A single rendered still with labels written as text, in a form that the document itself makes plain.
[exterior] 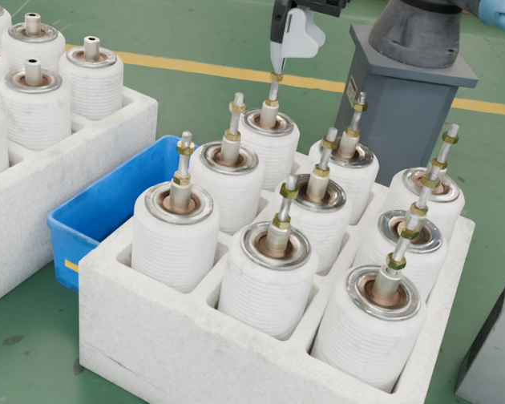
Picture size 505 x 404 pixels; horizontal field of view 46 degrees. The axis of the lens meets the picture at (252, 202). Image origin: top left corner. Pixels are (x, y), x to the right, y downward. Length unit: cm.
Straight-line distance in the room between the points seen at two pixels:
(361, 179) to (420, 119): 31
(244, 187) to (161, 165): 35
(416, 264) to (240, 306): 20
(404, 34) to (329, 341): 57
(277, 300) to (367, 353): 10
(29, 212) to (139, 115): 24
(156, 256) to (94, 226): 31
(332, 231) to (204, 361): 21
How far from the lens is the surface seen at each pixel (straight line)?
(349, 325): 59
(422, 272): 69
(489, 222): 128
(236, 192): 72
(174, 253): 64
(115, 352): 75
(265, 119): 83
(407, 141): 109
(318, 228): 69
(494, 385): 88
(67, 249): 86
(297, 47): 77
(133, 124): 97
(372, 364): 62
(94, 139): 91
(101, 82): 94
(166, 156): 105
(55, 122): 88
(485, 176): 143
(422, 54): 102
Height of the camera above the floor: 65
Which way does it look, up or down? 36 degrees down
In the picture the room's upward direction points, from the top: 12 degrees clockwise
